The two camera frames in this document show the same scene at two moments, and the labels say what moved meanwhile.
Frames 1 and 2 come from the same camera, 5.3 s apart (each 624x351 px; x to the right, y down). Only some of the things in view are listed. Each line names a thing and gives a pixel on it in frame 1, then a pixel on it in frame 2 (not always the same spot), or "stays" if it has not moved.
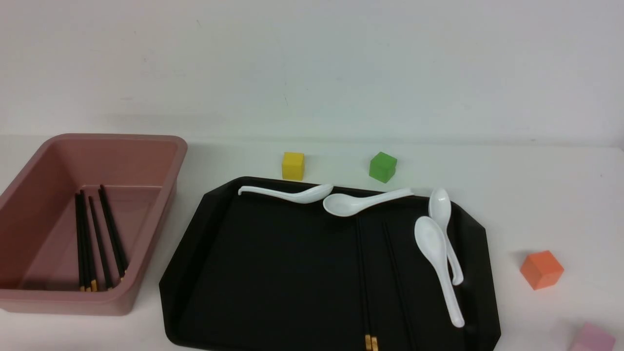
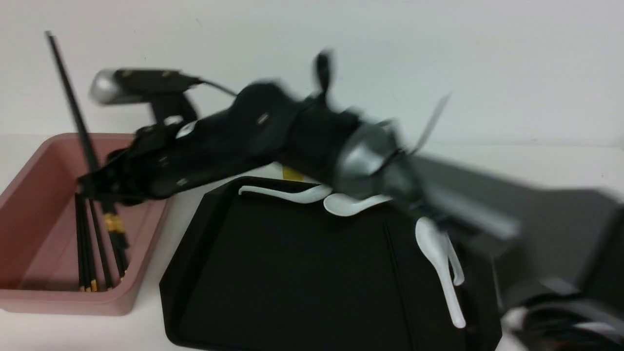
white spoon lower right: [431, 240] stays
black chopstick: [367, 341] → [111, 217]
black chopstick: [81, 276] stays
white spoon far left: [303, 195] stays
